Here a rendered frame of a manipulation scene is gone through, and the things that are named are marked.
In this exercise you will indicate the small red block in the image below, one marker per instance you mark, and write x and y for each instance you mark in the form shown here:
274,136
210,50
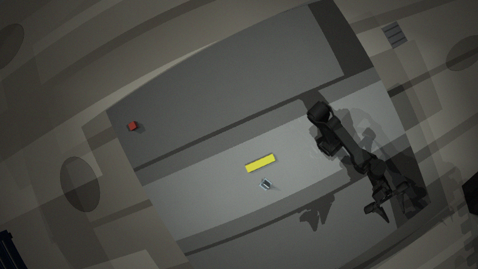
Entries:
133,126

